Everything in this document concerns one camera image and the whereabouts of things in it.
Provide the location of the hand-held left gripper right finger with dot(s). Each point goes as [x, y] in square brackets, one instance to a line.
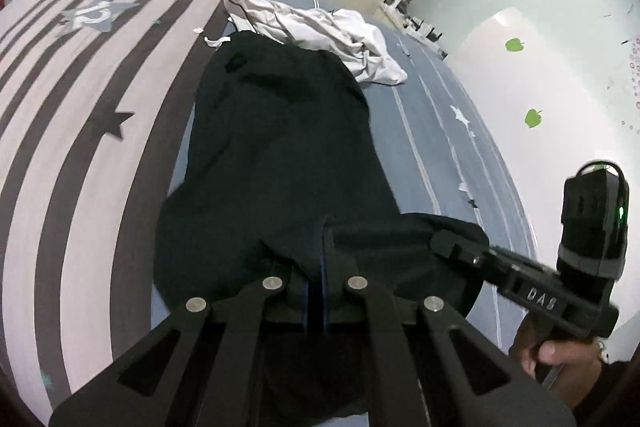
[325, 302]

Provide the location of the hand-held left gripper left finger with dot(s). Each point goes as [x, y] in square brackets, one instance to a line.
[306, 307]

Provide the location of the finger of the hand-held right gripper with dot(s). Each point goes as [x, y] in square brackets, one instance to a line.
[460, 249]

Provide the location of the black pants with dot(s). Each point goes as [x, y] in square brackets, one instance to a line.
[280, 137]

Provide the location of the person's right forearm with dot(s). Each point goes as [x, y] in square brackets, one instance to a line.
[605, 392]

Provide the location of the person's right hand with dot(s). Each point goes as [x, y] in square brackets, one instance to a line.
[555, 354]

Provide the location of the white door panel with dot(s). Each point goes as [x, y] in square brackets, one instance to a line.
[565, 82]

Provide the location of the white crumpled garment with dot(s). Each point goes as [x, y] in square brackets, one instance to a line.
[320, 27]

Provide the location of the striped bed sheet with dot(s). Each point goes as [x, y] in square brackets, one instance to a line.
[75, 117]

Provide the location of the pink wall stickers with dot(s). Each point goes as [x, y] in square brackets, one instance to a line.
[636, 67]

